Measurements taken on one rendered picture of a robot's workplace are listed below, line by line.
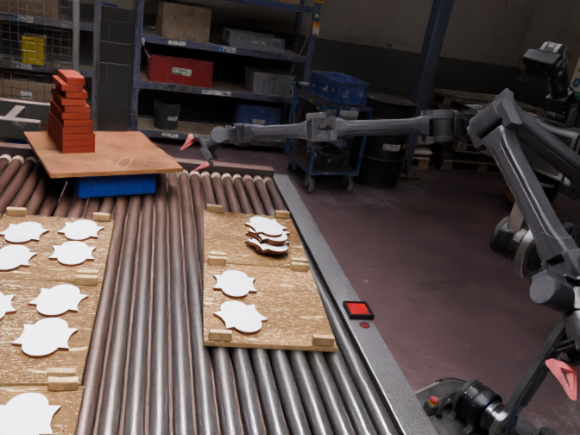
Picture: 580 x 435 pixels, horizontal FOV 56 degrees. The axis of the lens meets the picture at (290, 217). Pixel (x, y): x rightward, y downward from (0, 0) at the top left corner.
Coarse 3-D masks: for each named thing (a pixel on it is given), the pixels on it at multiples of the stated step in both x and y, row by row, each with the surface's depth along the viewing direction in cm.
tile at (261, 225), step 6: (252, 222) 191; (258, 222) 191; (264, 222) 192; (270, 222) 193; (276, 222) 194; (252, 228) 187; (258, 228) 187; (264, 228) 188; (270, 228) 188; (276, 228) 189; (282, 228) 190; (258, 234) 185; (264, 234) 185; (270, 234) 184; (276, 234) 185
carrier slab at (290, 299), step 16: (208, 272) 168; (256, 272) 173; (272, 272) 175; (288, 272) 177; (304, 272) 179; (208, 288) 160; (256, 288) 164; (272, 288) 166; (288, 288) 167; (304, 288) 169; (208, 304) 152; (256, 304) 156; (272, 304) 158; (288, 304) 159; (304, 304) 161; (320, 304) 162; (208, 320) 145; (272, 320) 150; (288, 320) 151; (304, 320) 153; (320, 320) 154; (240, 336) 141; (256, 336) 142; (272, 336) 144; (288, 336) 145; (304, 336) 146
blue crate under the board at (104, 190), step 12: (72, 180) 210; (84, 180) 204; (96, 180) 206; (108, 180) 209; (120, 180) 211; (132, 180) 214; (144, 180) 217; (84, 192) 205; (96, 192) 208; (108, 192) 211; (120, 192) 213; (132, 192) 216; (144, 192) 219
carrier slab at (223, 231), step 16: (208, 224) 200; (224, 224) 202; (240, 224) 204; (288, 224) 212; (208, 240) 188; (224, 240) 190; (240, 240) 192; (288, 240) 199; (240, 256) 181; (256, 256) 183; (272, 256) 185; (288, 256) 187; (304, 256) 189
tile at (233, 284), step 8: (224, 272) 168; (232, 272) 168; (240, 272) 169; (216, 280) 164; (224, 280) 163; (232, 280) 164; (240, 280) 165; (248, 280) 166; (216, 288) 159; (224, 288) 159; (232, 288) 160; (240, 288) 160; (248, 288) 161; (232, 296) 157; (240, 296) 157
